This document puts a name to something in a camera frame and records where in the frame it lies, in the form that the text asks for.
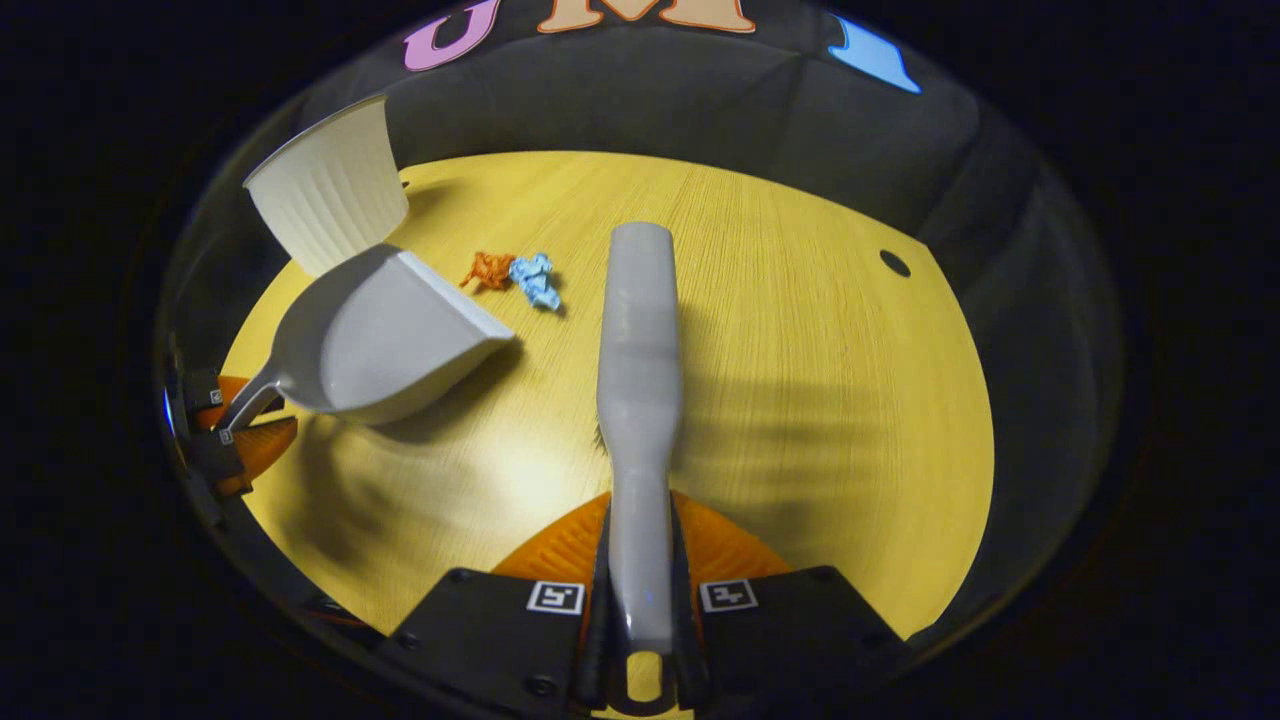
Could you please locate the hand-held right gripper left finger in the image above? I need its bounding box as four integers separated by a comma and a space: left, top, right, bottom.
375, 490, 613, 716

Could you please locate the small grey broom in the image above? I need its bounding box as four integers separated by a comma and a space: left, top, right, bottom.
595, 221, 686, 716

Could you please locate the white ribbed garbage bin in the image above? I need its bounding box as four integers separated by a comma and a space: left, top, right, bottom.
243, 94, 411, 279

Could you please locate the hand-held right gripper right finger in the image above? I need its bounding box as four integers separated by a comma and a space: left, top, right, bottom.
668, 490, 913, 713

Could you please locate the blue paper scrap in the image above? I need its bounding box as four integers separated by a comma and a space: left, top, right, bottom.
508, 252, 563, 312

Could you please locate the orange paper scrap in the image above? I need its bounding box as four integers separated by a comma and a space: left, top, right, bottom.
459, 251, 518, 292

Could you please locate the grey dustpan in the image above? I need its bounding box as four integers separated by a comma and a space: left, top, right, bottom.
215, 243, 516, 433

